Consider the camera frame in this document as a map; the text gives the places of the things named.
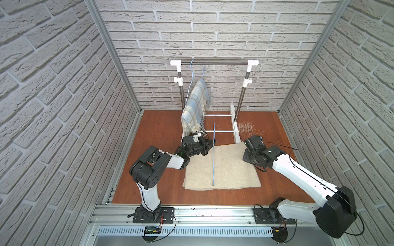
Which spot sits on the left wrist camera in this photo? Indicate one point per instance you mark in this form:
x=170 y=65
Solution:
x=197 y=135

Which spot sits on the controller board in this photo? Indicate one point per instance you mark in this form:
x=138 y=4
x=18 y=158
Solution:
x=280 y=235
x=151 y=233

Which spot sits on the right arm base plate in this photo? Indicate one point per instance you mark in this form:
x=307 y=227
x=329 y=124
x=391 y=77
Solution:
x=266 y=215

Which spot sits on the right controller board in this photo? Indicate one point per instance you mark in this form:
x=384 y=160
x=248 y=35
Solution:
x=280 y=235

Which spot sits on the aluminium corner frame post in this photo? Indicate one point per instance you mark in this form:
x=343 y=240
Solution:
x=101 y=26
x=329 y=27

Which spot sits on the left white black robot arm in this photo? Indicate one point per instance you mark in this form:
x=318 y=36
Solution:
x=150 y=166

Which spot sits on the blue plaid fringed scarf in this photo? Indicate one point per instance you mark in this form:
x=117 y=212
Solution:
x=193 y=115

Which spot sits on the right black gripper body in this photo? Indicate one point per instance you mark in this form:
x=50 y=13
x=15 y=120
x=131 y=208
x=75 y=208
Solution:
x=251 y=144

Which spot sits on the beige wool mat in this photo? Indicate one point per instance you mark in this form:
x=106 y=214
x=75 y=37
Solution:
x=231 y=172

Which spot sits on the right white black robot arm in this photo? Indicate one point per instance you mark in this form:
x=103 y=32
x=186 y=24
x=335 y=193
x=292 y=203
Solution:
x=333 y=208

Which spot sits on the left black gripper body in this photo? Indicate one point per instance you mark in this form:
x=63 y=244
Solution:
x=204 y=146

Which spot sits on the aluminium corner frame post right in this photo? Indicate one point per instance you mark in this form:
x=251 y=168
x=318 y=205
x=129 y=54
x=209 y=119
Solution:
x=329 y=27

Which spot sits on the white steel clothes rack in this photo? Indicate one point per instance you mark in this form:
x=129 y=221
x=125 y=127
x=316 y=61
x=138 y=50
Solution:
x=229 y=99

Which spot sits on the blue wire hanger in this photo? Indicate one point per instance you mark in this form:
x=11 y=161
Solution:
x=214 y=131
x=193 y=76

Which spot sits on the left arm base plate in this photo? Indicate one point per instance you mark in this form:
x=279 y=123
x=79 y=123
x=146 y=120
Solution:
x=160 y=214

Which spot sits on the aluminium front rail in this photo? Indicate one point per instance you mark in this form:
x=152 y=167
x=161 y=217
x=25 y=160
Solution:
x=215 y=221

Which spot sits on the left controller board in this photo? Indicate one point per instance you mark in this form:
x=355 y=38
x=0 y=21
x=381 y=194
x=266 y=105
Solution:
x=151 y=233

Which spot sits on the aluminium corner frame post left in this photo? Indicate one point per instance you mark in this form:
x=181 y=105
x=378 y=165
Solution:
x=101 y=26

